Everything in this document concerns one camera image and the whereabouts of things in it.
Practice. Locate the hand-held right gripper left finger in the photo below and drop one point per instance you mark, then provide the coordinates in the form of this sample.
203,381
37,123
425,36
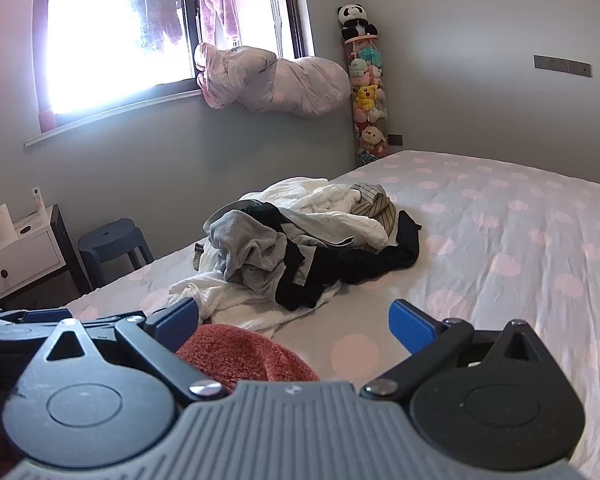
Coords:
177,320

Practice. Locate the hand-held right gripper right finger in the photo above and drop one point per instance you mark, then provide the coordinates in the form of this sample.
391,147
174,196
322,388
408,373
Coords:
410,327

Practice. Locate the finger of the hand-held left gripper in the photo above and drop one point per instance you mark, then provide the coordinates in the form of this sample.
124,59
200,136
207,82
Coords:
100,323

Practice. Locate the grey and black raglan shirt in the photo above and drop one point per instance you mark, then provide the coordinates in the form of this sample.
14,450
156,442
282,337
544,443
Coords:
250,250

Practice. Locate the dark hanging clothes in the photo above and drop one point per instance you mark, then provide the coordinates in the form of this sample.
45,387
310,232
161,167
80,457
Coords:
165,15

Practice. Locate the white elastic waist pants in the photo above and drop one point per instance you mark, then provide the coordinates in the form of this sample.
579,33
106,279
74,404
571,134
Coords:
240,310

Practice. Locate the red fleece cloth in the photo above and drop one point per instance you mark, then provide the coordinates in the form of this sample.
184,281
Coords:
250,355

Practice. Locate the blue plastic stool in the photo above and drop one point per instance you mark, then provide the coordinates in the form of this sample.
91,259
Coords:
112,237

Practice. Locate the white paper roll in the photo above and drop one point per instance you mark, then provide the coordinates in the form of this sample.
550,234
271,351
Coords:
2,225

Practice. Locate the beige striped garment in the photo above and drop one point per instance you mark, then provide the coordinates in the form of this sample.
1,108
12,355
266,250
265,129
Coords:
380,205

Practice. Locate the polka dot bed sheet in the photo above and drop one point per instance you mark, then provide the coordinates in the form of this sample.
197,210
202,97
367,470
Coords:
505,240

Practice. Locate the white crinkle shirt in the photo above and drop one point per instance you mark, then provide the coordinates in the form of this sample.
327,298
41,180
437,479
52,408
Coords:
330,200

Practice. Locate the white window sill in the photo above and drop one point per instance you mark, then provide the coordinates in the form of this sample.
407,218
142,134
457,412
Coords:
105,119

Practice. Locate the small doll figure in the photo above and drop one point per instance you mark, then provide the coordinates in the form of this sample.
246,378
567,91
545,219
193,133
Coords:
367,100

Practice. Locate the rolled pale pink quilt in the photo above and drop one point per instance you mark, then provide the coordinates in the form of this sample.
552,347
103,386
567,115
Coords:
300,85

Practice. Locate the panda plush toy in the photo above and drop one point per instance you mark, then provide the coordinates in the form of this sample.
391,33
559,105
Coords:
352,15

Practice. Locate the white nightstand with black frame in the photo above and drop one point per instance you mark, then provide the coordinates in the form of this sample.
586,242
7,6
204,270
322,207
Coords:
20,260

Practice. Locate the dark wall outlet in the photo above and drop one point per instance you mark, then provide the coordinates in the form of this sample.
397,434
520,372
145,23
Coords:
395,138

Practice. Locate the window with dark frame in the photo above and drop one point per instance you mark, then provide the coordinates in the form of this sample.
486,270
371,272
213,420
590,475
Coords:
105,60

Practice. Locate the grey wall switch panel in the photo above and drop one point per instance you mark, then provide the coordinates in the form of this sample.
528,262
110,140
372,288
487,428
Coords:
562,66

